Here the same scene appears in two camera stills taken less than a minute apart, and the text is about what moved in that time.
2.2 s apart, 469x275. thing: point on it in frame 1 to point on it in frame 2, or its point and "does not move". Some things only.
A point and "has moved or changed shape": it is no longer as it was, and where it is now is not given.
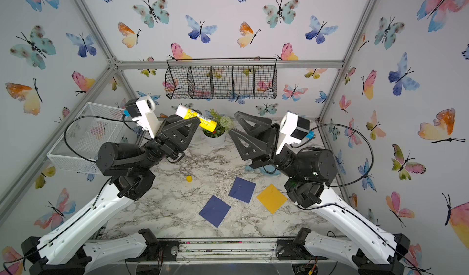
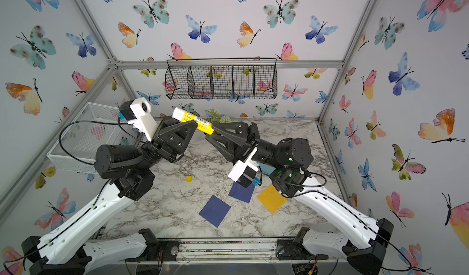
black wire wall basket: x=198 y=78 does not move
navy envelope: x=215 y=211 does not move
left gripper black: x=164 y=146 does not move
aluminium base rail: x=255 y=251 does not move
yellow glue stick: x=185 y=113 has moved or changed shape
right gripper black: x=270 y=148 to x=241 y=150
